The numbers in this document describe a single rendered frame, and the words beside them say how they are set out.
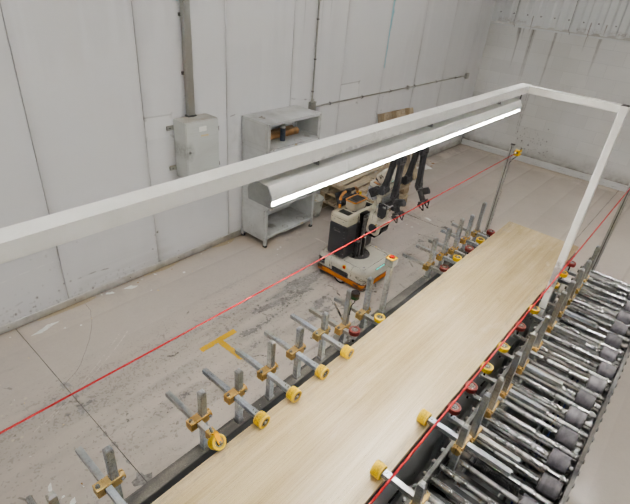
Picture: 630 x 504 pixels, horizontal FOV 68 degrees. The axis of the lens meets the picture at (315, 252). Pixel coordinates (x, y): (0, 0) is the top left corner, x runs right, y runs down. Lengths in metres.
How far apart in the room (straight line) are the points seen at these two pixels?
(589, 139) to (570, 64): 1.40
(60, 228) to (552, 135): 9.79
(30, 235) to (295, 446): 1.81
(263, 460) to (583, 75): 8.97
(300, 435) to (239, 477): 0.39
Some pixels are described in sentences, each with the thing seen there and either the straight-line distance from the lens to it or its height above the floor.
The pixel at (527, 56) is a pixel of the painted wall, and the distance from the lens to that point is 10.48.
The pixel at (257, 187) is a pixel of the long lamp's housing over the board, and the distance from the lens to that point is 1.68.
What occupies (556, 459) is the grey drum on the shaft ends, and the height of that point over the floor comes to 0.84.
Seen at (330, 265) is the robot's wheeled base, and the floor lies 0.17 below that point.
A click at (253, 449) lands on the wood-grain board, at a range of 2.63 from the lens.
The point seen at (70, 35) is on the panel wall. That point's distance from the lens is 4.49.
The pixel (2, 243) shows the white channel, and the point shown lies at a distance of 1.24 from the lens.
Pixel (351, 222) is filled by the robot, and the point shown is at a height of 0.74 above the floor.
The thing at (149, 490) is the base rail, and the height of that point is 0.70.
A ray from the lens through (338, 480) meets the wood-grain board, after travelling 2.56.
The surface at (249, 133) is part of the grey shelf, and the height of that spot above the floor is 1.38.
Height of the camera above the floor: 3.03
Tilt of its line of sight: 31 degrees down
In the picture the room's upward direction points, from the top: 5 degrees clockwise
